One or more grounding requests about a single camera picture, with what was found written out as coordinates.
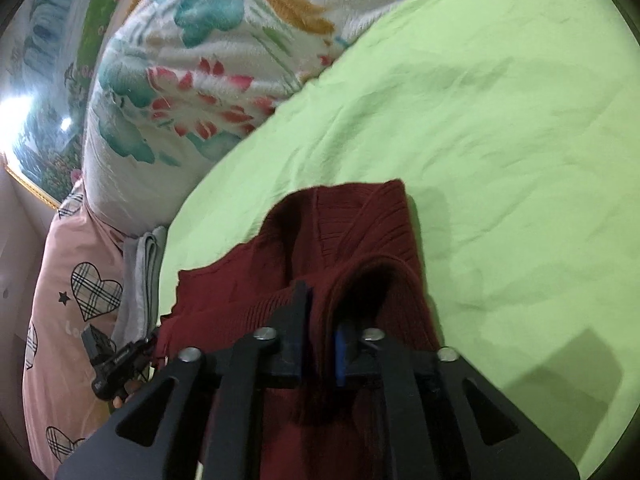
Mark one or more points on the light green bed sheet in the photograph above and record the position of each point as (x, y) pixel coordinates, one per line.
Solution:
(500, 160)

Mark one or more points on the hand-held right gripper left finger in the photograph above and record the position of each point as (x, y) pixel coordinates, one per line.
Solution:
(295, 332)

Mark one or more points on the floral white pillow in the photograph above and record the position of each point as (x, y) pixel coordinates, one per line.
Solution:
(210, 85)

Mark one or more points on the framed landscape wall painting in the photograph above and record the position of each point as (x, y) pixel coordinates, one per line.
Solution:
(50, 85)

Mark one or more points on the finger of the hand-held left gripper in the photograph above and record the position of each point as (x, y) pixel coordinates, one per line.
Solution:
(145, 347)

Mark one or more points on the maroon knit hooded sweater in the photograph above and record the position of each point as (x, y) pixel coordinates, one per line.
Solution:
(350, 260)

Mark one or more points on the pink blanket with plaid hearts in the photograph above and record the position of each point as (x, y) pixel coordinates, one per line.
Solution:
(65, 310)

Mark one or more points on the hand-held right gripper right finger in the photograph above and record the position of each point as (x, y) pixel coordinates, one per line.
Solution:
(345, 352)

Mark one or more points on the grey towel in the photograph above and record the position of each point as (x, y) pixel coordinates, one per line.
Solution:
(142, 280)

